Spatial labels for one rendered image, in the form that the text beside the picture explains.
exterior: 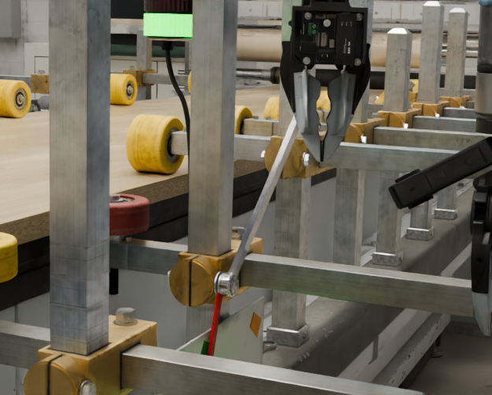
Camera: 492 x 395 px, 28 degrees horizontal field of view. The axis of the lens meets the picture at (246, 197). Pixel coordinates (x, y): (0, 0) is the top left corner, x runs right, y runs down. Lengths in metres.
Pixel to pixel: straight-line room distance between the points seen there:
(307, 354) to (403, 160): 0.27
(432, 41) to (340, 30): 1.02
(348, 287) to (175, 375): 0.26
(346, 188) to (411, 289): 0.50
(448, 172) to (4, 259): 0.42
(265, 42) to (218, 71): 2.75
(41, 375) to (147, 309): 0.57
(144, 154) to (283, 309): 0.28
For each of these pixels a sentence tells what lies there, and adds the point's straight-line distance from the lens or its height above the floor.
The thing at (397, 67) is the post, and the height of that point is 1.05.
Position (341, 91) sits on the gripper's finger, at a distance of 0.98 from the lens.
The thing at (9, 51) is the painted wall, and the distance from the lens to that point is 11.38.
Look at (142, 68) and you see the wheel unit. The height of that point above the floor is 0.97.
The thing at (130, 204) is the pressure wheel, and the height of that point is 0.91.
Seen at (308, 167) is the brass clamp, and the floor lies 0.93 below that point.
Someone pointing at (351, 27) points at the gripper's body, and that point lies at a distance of 0.93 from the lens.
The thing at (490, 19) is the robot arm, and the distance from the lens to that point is 0.94.
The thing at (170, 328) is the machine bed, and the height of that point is 0.67.
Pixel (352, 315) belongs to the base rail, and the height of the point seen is 0.70.
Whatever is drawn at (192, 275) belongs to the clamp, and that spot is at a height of 0.85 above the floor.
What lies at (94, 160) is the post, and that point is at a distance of 0.78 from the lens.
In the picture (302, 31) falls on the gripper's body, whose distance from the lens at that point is 0.95.
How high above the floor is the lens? 1.10
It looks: 10 degrees down
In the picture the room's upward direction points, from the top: 2 degrees clockwise
